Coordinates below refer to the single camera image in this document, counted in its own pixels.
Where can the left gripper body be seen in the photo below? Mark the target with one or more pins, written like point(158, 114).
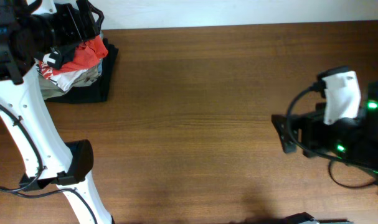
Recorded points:
point(58, 30)

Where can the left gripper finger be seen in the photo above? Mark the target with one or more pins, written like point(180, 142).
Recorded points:
point(94, 18)
point(82, 25)

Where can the red printed t-shirt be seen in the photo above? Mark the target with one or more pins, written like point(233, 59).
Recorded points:
point(87, 55)

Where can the dark green t-shirt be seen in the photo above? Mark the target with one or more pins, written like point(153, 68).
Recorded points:
point(57, 56)

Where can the beige folded garment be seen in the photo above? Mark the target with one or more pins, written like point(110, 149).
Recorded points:
point(52, 85)

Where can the black folded garment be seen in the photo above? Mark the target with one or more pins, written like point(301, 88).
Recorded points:
point(98, 91)

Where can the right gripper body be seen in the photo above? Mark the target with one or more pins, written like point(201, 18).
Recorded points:
point(339, 138)

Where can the white folded garment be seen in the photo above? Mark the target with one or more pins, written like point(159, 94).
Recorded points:
point(63, 80)

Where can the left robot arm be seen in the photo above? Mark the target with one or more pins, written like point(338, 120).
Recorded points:
point(47, 158)

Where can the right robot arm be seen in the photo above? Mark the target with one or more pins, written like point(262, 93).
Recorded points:
point(364, 154)

